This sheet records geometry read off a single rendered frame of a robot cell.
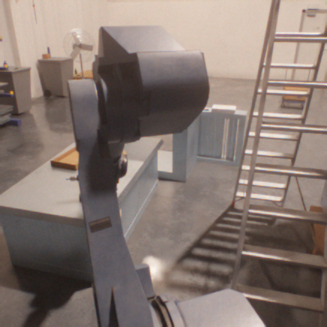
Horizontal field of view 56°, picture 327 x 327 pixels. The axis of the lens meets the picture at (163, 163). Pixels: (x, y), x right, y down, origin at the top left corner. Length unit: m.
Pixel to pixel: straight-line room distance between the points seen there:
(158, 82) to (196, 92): 0.14
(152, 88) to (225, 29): 10.43
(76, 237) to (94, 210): 1.54
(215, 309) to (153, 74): 0.85
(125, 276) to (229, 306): 0.42
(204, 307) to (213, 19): 10.69
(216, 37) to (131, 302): 10.78
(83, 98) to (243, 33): 10.43
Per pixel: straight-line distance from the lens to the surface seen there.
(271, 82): 1.76
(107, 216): 1.03
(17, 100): 7.47
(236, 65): 11.45
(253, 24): 11.31
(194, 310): 1.23
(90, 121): 1.04
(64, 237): 2.62
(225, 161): 4.63
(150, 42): 1.18
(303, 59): 11.40
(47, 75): 8.98
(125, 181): 2.81
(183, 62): 1.07
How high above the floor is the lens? 2.00
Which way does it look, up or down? 26 degrees down
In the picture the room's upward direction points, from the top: straight up
